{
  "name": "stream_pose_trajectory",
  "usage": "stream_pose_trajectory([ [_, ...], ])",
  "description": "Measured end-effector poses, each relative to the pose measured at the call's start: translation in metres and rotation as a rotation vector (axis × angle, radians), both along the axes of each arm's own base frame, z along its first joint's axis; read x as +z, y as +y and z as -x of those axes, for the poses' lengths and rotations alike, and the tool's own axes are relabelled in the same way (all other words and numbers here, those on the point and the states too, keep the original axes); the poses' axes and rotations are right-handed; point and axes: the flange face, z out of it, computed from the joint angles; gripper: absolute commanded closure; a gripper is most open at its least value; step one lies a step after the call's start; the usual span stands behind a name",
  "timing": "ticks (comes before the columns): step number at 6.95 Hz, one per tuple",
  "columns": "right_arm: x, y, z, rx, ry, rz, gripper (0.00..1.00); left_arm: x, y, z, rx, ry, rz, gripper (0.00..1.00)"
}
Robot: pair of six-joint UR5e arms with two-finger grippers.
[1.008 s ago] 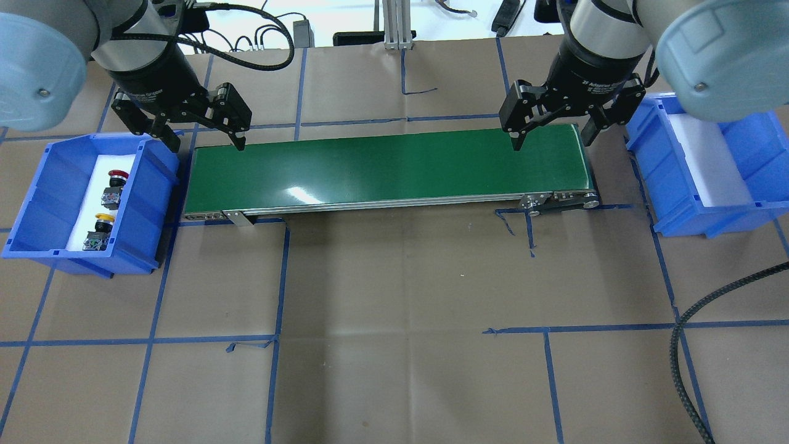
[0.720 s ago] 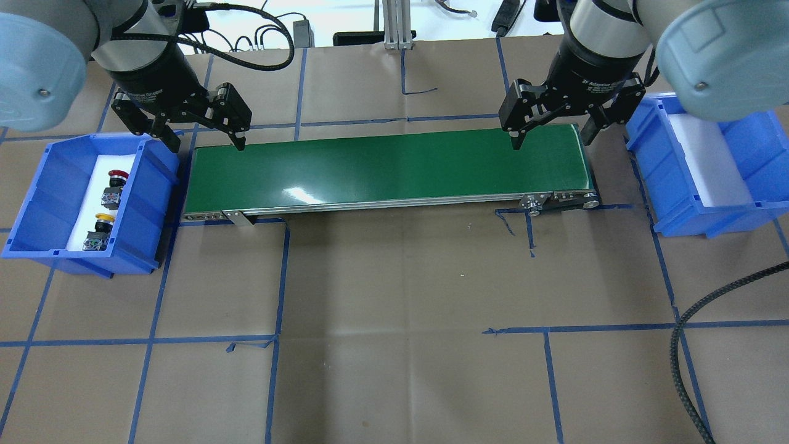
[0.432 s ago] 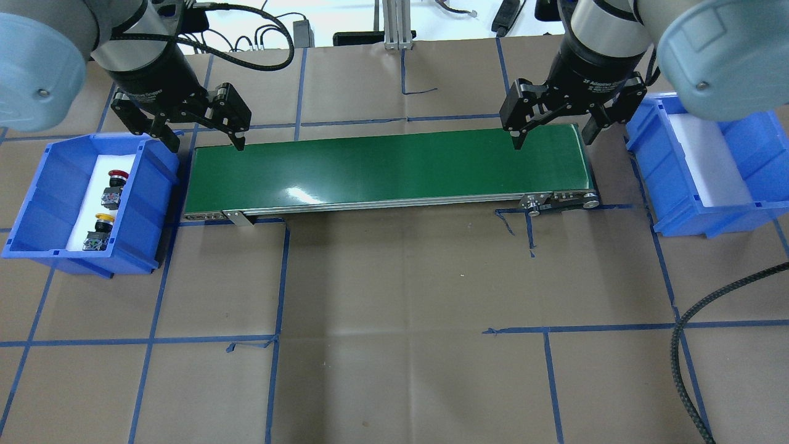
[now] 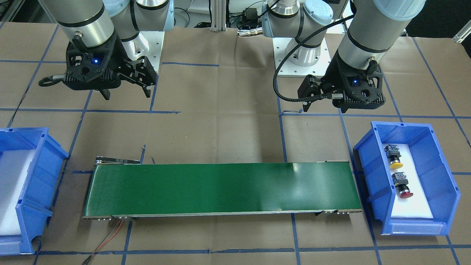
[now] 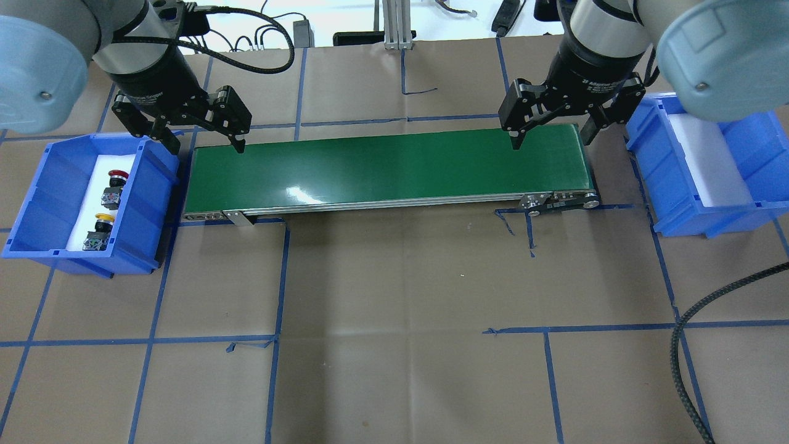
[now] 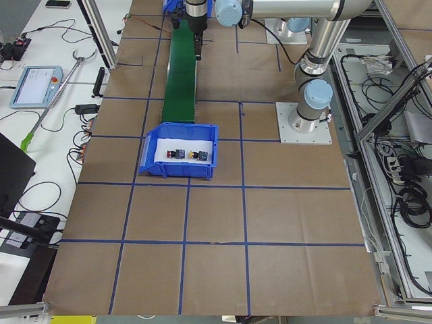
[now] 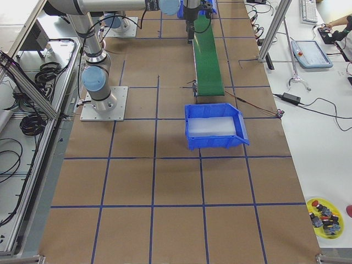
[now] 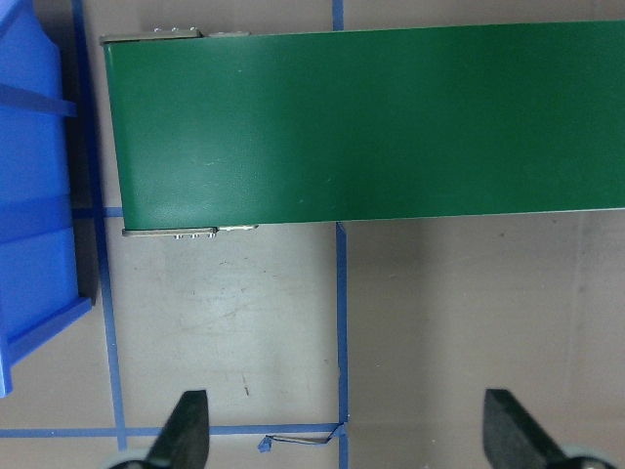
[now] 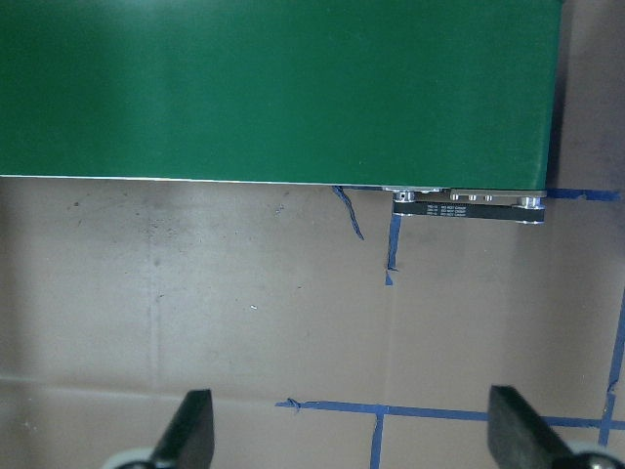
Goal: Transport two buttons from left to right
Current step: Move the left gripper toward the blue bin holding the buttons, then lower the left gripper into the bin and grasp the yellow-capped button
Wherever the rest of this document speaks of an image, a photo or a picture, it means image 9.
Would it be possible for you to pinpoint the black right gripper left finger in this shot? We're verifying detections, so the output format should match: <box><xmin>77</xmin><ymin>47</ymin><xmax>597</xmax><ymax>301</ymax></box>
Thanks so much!
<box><xmin>149</xmin><ymin>389</ymin><xmax>214</xmax><ymax>469</ymax></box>

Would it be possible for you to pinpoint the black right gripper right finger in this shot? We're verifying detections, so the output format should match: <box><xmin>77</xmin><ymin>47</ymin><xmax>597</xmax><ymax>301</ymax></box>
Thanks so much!
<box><xmin>487</xmin><ymin>385</ymin><xmax>572</xmax><ymax>469</ymax></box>

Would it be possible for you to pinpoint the green conveyor belt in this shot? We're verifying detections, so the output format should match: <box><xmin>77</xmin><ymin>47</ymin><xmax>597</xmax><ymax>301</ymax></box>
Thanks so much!
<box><xmin>0</xmin><ymin>0</ymin><xmax>563</xmax><ymax>227</ymax></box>

